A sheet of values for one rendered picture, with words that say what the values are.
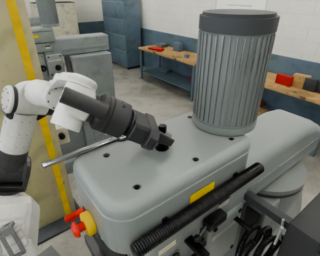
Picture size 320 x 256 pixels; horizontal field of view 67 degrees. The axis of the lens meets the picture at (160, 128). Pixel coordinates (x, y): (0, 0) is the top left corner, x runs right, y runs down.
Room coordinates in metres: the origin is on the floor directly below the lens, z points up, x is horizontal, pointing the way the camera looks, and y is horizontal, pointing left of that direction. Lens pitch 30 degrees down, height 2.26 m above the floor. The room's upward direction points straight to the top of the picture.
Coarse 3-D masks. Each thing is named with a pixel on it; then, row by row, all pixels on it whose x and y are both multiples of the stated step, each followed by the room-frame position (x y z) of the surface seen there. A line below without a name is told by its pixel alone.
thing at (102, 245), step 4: (100, 236) 0.86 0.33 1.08; (100, 240) 0.86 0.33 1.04; (100, 244) 0.87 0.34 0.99; (104, 244) 0.84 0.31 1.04; (100, 248) 0.88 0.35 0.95; (104, 248) 0.84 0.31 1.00; (108, 248) 0.82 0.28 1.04; (104, 252) 0.85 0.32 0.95; (108, 252) 0.82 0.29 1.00; (112, 252) 0.79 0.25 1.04; (116, 252) 0.77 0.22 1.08
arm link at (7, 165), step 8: (0, 152) 0.62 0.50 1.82; (0, 160) 0.61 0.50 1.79; (8, 160) 0.61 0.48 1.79; (16, 160) 0.62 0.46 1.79; (24, 160) 0.64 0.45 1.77; (0, 168) 0.61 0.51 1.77; (8, 168) 0.61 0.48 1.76; (16, 168) 0.62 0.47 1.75; (0, 176) 0.60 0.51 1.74; (8, 176) 0.61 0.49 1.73; (16, 176) 0.62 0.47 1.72
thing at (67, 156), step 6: (108, 138) 0.58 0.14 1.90; (114, 138) 0.58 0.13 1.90; (120, 138) 0.58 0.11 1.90; (96, 144) 0.54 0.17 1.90; (102, 144) 0.55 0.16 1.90; (78, 150) 0.52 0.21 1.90; (84, 150) 0.52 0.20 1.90; (90, 150) 0.52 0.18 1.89; (60, 156) 0.49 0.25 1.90; (66, 156) 0.49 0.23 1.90; (72, 156) 0.49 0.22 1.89; (48, 162) 0.47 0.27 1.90; (54, 162) 0.47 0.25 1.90; (60, 162) 0.47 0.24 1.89
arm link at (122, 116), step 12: (120, 108) 0.50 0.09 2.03; (120, 120) 0.48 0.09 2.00; (132, 120) 0.50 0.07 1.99; (144, 120) 0.53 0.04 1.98; (108, 132) 0.48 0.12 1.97; (120, 132) 0.48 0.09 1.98; (132, 132) 0.48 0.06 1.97; (144, 132) 0.49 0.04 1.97; (156, 132) 0.49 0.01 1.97; (144, 144) 0.48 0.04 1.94
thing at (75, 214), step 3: (78, 210) 0.48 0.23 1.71; (81, 210) 0.48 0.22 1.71; (72, 213) 0.47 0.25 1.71; (75, 213) 0.47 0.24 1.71; (78, 213) 0.48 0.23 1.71; (66, 216) 0.46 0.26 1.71; (69, 216) 0.46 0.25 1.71; (72, 216) 0.47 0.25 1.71; (75, 216) 0.47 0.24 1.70; (78, 216) 0.47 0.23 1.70; (66, 219) 0.46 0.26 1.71; (69, 219) 0.46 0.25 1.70; (72, 219) 0.46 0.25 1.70
